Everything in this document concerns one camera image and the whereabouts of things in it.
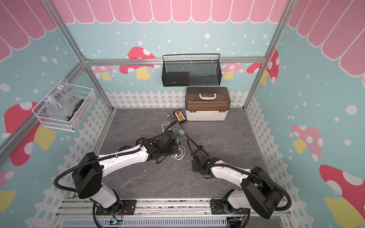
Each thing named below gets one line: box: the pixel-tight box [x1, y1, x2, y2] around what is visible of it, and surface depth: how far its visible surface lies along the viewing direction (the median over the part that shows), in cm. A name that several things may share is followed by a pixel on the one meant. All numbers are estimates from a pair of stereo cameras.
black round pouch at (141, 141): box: [135, 137, 148, 146], surface depth 101 cm
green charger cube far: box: [176, 128, 185, 137], surface depth 105 cm
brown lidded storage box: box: [184, 86, 231, 122], surface depth 103 cm
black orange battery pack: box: [172, 108, 188, 125], surface depth 115 cm
